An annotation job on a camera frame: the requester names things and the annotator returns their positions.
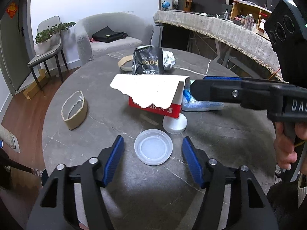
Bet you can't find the picture frame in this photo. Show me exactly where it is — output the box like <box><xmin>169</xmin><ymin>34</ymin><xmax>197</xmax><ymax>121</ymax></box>
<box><xmin>159</xmin><ymin>0</ymin><xmax>175</xmax><ymax>11</ymax></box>

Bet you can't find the potted green plant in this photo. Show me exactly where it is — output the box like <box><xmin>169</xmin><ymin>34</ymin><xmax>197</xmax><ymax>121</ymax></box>
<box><xmin>34</xmin><ymin>22</ymin><xmax>76</xmax><ymax>56</ymax></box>

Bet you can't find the clear plastic lid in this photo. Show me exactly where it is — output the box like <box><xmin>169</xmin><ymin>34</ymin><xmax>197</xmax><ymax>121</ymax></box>
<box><xmin>134</xmin><ymin>129</ymin><xmax>173</xmax><ymax>166</ymax></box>

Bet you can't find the right hand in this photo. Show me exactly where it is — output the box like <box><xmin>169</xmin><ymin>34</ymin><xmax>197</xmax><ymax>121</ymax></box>
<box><xmin>274</xmin><ymin>122</ymin><xmax>307</xmax><ymax>175</ymax></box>

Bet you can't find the cardboard tape ring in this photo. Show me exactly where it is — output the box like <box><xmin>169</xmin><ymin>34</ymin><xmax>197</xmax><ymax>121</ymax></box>
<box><xmin>61</xmin><ymin>90</ymin><xmax>89</xmax><ymax>131</ymax></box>

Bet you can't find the black monitor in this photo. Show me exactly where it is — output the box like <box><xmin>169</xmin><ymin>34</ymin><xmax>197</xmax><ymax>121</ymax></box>
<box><xmin>191</xmin><ymin>0</ymin><xmax>226</xmax><ymax>16</ymax></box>

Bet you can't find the white plastic cup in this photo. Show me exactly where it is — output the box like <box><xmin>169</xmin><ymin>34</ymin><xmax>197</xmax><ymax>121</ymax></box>
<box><xmin>162</xmin><ymin>113</ymin><xmax>187</xmax><ymax>135</ymax></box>

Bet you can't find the flat cardboard box on floor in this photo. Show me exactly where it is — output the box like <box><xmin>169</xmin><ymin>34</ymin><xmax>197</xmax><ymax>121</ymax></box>
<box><xmin>23</xmin><ymin>69</ymin><xmax>49</xmax><ymax>100</ymax></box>

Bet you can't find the black bag on armchair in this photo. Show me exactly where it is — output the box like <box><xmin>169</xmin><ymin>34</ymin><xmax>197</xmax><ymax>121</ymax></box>
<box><xmin>90</xmin><ymin>26</ymin><xmax>128</xmax><ymax>43</ymax></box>

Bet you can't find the beige fringed tablecloth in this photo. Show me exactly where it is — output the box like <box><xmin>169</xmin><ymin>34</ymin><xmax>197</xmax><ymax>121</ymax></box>
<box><xmin>153</xmin><ymin>10</ymin><xmax>284</xmax><ymax>81</ymax></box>

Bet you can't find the blue white tissue pack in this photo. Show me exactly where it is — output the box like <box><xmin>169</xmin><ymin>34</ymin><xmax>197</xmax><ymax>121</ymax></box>
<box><xmin>181</xmin><ymin>80</ymin><xmax>224</xmax><ymax>112</ymax></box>

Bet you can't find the black foil snack bag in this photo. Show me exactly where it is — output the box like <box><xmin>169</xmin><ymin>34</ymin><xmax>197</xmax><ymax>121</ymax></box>
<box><xmin>132</xmin><ymin>45</ymin><xmax>164</xmax><ymax>75</ymax></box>

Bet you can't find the cream patterned tablecloth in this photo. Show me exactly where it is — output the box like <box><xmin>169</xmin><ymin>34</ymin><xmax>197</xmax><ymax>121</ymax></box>
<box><xmin>0</xmin><ymin>125</ymin><xmax>20</xmax><ymax>153</ymax></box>

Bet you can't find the grey chair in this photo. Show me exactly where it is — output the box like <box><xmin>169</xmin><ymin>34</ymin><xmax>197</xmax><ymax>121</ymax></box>
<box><xmin>27</xmin><ymin>16</ymin><xmax>75</xmax><ymax>91</ymax></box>

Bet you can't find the grey armchair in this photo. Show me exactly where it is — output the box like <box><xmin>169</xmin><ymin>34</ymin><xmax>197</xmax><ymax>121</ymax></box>
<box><xmin>74</xmin><ymin>12</ymin><xmax>154</xmax><ymax>64</ymax></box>

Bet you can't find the grey door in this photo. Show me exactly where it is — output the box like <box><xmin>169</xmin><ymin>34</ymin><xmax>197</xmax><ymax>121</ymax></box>
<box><xmin>1</xmin><ymin>0</ymin><xmax>30</xmax><ymax>94</ymax></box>

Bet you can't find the wooden desk organizer box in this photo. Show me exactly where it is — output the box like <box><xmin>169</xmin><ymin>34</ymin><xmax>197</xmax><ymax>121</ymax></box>
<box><xmin>230</xmin><ymin>0</ymin><xmax>272</xmax><ymax>33</ymax></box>

